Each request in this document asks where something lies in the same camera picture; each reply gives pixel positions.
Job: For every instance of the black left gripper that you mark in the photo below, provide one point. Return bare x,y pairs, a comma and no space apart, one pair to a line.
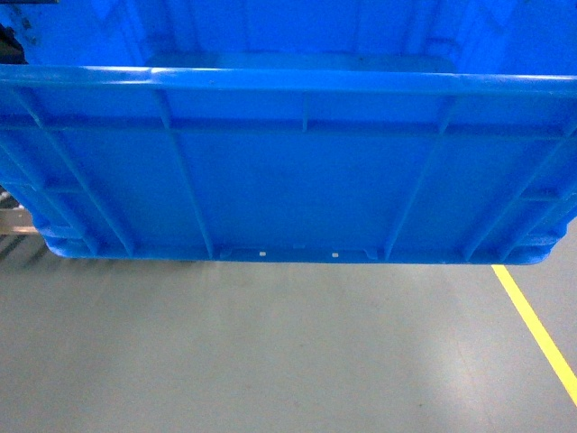
11,51

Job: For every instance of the large blue plastic crate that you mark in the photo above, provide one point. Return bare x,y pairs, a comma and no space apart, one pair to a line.
293,131

